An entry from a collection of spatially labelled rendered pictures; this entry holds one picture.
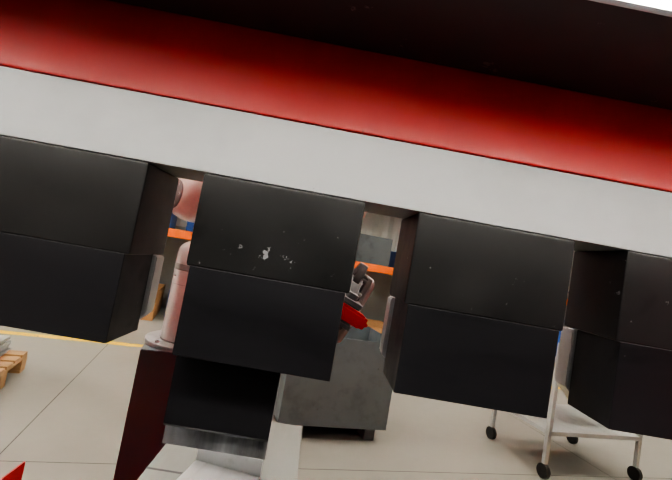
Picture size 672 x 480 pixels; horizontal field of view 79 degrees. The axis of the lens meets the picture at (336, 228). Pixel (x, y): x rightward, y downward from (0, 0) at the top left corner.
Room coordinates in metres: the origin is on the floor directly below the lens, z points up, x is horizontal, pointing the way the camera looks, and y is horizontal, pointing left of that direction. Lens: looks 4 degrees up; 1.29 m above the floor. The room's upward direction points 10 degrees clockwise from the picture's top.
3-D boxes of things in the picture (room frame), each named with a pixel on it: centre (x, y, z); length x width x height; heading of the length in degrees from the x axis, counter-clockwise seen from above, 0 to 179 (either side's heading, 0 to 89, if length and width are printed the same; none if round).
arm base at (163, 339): (1.05, 0.33, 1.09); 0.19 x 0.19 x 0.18
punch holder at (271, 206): (0.41, 0.05, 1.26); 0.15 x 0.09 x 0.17; 92
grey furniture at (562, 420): (3.35, -2.09, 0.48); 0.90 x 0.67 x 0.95; 106
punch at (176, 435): (0.41, 0.08, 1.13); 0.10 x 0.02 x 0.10; 92
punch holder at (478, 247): (0.42, -0.15, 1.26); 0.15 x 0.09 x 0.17; 92
